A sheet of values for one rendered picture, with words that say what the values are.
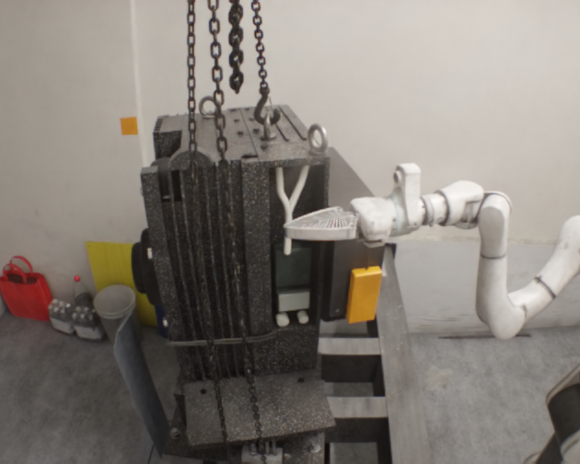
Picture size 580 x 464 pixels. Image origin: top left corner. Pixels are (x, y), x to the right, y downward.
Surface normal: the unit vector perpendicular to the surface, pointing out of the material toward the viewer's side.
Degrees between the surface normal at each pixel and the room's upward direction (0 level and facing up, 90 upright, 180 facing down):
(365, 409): 0
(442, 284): 90
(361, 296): 90
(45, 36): 90
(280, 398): 0
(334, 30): 90
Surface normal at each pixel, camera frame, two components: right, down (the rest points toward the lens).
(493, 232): -0.54, 0.56
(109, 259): -0.05, 0.47
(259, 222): 0.20, 0.51
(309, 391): 0.01, -0.85
